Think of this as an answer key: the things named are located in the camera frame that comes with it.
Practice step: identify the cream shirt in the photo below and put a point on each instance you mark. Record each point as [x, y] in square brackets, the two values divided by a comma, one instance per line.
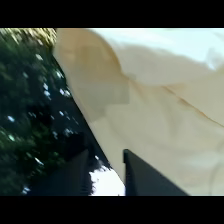
[156, 100]

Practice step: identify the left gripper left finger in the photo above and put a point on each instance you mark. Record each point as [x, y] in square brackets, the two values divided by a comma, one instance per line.
[66, 178]

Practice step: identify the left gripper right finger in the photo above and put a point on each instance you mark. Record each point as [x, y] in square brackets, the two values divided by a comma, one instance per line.
[146, 180]

